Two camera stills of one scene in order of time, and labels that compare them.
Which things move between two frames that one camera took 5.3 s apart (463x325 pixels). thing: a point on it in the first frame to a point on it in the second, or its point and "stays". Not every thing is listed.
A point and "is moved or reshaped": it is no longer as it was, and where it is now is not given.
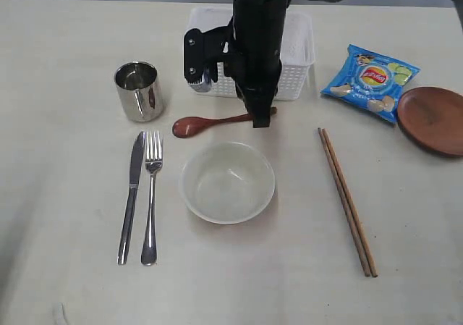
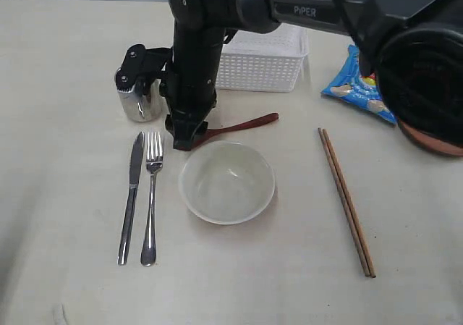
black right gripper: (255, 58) to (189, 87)
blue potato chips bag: (371, 81) stays
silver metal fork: (149, 247) stays
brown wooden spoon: (191, 127) is moved or reshaped
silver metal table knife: (135, 180) stays
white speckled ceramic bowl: (227, 182) stays
